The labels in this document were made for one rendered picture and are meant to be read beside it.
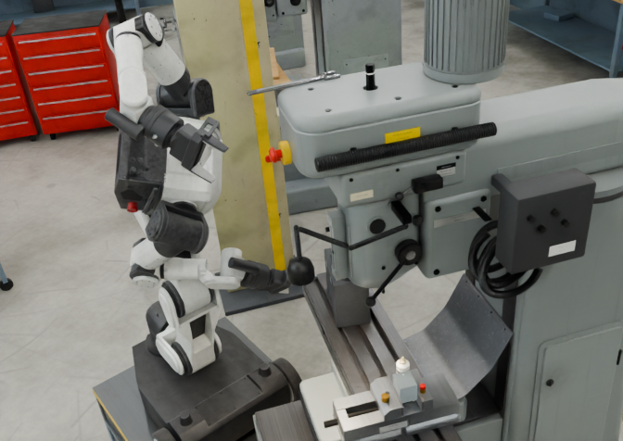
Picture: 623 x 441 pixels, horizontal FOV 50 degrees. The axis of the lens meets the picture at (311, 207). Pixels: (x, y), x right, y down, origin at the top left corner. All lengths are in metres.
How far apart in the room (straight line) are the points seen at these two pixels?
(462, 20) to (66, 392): 2.85
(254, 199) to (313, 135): 2.22
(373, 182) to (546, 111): 0.51
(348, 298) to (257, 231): 1.64
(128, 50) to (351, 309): 1.12
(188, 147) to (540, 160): 0.91
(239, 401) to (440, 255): 1.12
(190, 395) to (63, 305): 1.79
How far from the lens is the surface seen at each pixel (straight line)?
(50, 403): 3.76
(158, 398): 2.76
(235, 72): 3.40
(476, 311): 2.24
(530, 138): 1.81
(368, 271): 1.82
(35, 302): 4.47
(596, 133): 1.93
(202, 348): 2.62
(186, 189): 1.90
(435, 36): 1.66
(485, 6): 1.62
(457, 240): 1.84
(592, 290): 2.13
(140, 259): 2.03
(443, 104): 1.61
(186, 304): 2.40
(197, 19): 3.30
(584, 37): 7.41
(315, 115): 1.53
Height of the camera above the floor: 2.51
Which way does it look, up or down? 32 degrees down
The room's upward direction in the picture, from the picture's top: 5 degrees counter-clockwise
